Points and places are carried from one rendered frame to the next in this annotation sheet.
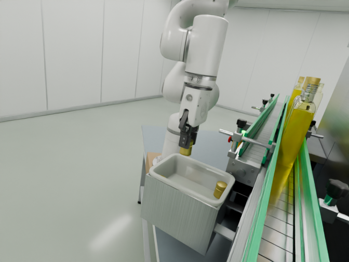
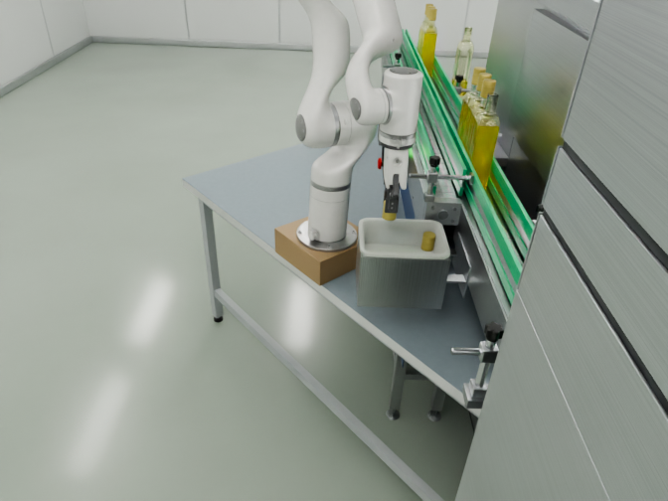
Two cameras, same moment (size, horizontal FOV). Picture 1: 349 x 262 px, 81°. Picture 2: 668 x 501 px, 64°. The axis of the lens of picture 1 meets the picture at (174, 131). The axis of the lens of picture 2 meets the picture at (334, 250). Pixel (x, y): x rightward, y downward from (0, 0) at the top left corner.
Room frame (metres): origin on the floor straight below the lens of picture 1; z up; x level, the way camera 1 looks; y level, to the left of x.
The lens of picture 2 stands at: (-0.42, 0.61, 1.73)
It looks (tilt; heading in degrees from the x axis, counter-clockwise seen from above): 34 degrees down; 333
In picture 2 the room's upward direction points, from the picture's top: 2 degrees clockwise
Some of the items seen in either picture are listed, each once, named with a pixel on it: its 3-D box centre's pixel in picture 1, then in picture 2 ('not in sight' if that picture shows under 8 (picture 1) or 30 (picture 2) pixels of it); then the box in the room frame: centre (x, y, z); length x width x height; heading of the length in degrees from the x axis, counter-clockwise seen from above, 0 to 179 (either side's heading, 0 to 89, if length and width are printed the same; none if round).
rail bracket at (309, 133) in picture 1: (311, 137); not in sight; (0.77, -0.54, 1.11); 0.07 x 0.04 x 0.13; 63
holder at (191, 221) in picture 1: (195, 202); (410, 264); (0.51, -0.10, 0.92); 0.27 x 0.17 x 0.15; 63
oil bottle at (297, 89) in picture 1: (295, 95); (428, 43); (1.62, -0.87, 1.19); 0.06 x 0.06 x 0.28; 63
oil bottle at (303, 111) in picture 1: (294, 133); (481, 149); (0.63, -0.38, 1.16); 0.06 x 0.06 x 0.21; 63
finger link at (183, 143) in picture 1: (184, 138); (392, 203); (0.52, -0.03, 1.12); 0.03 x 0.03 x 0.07; 64
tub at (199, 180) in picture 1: (190, 185); (401, 250); (0.53, -0.08, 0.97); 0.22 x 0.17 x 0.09; 63
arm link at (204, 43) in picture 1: (204, 46); (399, 100); (0.55, -0.04, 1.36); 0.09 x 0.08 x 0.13; 89
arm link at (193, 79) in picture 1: (199, 79); (397, 135); (0.55, -0.04, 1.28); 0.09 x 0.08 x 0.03; 154
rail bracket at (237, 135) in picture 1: (244, 141); (440, 179); (0.58, -0.22, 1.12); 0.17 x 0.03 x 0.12; 63
